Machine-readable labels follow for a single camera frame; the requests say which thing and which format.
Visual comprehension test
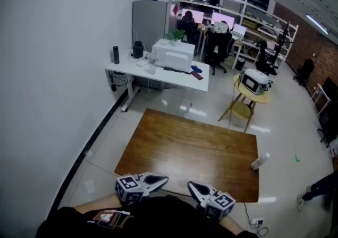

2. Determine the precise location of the person's left forearm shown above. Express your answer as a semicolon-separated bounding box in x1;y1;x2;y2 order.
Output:
73;193;125;215

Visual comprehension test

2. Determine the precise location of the person's black printed shirt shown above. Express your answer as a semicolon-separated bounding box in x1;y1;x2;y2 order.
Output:
35;196;259;238

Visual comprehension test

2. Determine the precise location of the round wooden side table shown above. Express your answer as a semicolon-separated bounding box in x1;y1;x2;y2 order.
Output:
218;74;271;134

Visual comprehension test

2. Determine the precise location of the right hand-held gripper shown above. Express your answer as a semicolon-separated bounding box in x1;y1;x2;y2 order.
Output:
187;181;237;220

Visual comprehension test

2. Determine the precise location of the black floor cable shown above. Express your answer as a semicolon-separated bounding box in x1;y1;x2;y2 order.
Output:
242;202;269;236

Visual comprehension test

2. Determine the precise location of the lit computer monitor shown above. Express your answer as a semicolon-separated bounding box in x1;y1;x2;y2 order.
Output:
211;12;235;28
181;8;204;24

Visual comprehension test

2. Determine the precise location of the white shelving unit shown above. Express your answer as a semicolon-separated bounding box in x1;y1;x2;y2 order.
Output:
178;0;299;70

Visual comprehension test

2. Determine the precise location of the brown wooden table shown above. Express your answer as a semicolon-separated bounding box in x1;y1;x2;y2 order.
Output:
114;108;259;203

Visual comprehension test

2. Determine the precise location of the person's right forearm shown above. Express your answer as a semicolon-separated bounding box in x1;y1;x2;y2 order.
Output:
219;215;245;236

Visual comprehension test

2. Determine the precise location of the white microwave oven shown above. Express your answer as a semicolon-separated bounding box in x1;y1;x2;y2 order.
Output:
152;38;196;73

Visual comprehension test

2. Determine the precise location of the open laptop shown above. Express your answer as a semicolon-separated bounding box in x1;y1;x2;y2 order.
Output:
232;23;248;40

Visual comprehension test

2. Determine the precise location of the black flat bar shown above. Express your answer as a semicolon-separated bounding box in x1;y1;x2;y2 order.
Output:
163;66;191;75

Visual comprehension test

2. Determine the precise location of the black lidded jar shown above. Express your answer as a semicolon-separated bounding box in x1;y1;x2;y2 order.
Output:
133;41;144;59

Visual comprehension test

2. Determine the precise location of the green potted plant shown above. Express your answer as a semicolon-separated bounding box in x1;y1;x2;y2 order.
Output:
165;28;186;46

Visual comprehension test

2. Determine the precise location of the ceiling tube light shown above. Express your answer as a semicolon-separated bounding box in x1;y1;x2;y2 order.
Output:
306;14;330;35

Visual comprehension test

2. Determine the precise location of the white domed appliance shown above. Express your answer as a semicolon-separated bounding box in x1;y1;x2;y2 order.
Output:
241;68;270;95

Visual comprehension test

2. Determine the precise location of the clear plastic bottle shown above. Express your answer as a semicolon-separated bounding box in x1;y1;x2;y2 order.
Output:
250;152;271;170

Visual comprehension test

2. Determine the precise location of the black trash bin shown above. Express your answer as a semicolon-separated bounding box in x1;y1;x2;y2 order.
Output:
234;56;246;71

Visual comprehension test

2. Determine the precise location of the white office desk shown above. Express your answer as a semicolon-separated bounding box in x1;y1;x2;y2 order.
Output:
105;49;211;112

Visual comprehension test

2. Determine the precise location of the white folding rack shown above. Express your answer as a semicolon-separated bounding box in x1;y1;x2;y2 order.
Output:
310;83;332;119

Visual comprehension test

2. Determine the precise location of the white partition panel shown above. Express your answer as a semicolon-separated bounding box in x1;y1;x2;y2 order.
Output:
168;0;183;35

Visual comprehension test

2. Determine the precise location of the gray metal cabinet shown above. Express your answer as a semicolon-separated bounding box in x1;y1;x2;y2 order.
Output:
132;0;172;53

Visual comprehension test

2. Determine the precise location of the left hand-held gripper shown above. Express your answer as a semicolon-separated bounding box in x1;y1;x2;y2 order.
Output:
115;171;170;204

